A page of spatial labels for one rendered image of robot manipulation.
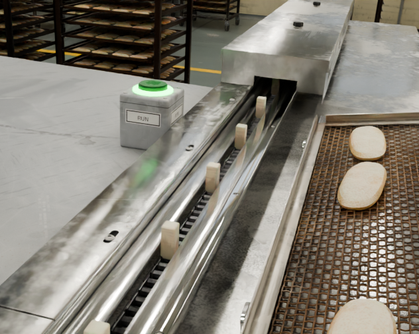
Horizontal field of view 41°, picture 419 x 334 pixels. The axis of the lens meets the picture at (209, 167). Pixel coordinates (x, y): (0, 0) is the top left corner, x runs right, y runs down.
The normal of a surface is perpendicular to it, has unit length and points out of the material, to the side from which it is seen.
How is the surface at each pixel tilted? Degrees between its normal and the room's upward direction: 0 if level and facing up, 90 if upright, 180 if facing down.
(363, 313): 13
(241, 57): 90
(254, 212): 0
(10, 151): 0
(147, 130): 90
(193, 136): 0
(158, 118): 90
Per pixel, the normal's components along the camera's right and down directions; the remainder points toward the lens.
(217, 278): 0.06, -0.92
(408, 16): -0.27, 0.37
